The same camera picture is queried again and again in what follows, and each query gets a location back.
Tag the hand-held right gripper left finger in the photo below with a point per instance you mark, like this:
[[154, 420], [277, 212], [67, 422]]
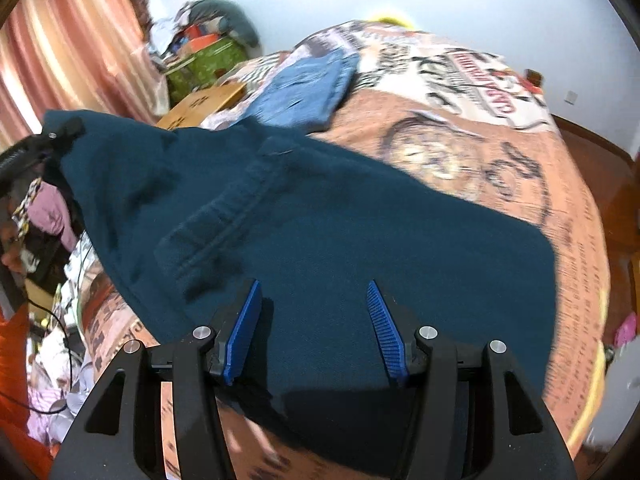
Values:
[[245, 330]]

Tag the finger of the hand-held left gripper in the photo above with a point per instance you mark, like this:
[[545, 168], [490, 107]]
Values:
[[30, 150]]

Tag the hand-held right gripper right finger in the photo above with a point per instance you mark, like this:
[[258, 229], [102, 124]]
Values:
[[387, 330]]

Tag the dark teal pants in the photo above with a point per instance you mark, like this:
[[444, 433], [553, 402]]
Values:
[[350, 220]]

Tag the pink cloth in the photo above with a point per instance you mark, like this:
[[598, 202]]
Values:
[[50, 210]]

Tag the striped pink curtain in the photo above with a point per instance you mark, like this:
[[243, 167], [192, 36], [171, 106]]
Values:
[[65, 35]]

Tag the cardboard box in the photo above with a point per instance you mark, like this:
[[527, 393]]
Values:
[[205, 105]]

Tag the green patterned box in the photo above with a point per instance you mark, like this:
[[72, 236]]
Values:
[[210, 57]]

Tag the orange cloth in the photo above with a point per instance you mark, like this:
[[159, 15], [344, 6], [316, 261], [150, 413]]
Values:
[[15, 360]]

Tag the lilac cloth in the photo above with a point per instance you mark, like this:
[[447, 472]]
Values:
[[45, 410]]

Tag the printed blanket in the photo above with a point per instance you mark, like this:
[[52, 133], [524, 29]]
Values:
[[500, 135]]

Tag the pink clog shoe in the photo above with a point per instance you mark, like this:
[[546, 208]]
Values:
[[625, 332]]

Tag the grey plush cushion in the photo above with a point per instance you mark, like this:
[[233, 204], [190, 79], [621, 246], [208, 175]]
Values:
[[235, 15]]

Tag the blue jeans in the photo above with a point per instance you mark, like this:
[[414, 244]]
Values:
[[305, 90]]

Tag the yellow pillow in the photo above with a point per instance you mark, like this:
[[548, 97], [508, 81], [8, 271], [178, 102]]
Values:
[[395, 17]]

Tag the wooden bed frame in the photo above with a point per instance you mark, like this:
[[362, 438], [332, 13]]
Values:
[[534, 77]]

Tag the white wall socket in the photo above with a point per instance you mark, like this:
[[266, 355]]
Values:
[[571, 96]]

